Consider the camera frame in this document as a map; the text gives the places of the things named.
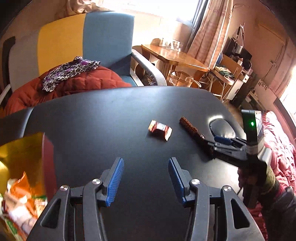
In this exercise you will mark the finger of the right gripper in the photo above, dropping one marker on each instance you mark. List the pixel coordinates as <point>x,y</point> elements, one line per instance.
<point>230,154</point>
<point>235,142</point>

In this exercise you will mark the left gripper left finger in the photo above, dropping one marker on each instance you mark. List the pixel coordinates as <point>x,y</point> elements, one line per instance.
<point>75,213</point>

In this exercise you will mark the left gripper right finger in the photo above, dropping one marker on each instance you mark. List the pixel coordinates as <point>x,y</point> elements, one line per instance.
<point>232,220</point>

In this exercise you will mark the brown block bar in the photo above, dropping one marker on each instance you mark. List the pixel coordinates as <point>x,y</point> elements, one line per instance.
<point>198,137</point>

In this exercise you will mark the orange snack bag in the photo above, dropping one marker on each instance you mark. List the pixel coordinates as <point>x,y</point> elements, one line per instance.
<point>24,193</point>

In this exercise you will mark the green cracker pack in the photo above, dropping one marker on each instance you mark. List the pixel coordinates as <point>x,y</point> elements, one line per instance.
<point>14,230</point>

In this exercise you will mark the wooden shelf with clutter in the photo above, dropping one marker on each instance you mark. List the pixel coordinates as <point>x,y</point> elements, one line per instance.
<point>232,69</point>

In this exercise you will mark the gloved right hand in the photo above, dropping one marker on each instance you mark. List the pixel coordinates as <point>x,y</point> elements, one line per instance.
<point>272,191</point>

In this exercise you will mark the pink quilted garment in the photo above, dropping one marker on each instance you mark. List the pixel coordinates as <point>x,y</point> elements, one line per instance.
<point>278,222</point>

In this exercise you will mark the black round cushion pad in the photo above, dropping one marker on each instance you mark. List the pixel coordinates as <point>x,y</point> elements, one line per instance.
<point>220,127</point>

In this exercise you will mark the gold tray box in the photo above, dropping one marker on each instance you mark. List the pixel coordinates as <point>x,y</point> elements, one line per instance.
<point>33,154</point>

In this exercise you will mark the red candy wrapper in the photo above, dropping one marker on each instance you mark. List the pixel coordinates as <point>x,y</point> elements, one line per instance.
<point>160,129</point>

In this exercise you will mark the wooden side table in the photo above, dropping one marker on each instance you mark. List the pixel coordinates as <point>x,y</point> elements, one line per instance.
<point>171,59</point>

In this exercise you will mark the red quilted jacket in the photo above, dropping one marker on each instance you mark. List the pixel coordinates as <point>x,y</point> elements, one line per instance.
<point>31,94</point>

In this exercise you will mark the leopard print cloth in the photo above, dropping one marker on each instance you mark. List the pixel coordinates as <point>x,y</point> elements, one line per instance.
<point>68,70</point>

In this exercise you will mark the multicolour armchair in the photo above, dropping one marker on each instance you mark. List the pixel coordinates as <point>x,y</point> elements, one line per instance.
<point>104,36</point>

